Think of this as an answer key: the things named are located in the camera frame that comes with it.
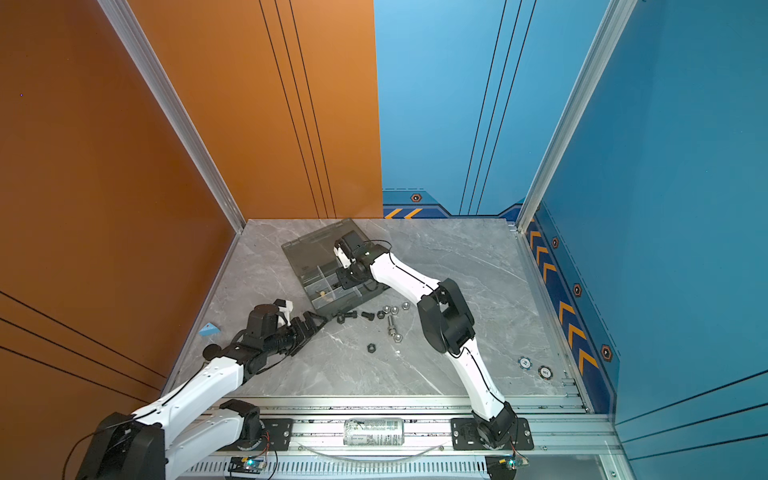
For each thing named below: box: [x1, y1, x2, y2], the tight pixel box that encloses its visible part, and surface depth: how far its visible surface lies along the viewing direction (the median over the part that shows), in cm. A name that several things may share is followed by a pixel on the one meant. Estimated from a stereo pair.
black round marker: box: [538, 365, 553, 380], surface depth 84 cm
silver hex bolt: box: [388, 315, 403, 343], surface depth 91 cm
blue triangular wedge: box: [198, 322, 221, 337], surface depth 93 cm
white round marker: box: [518, 356, 533, 371], surface depth 87 cm
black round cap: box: [202, 344, 223, 361], surface depth 80 cm
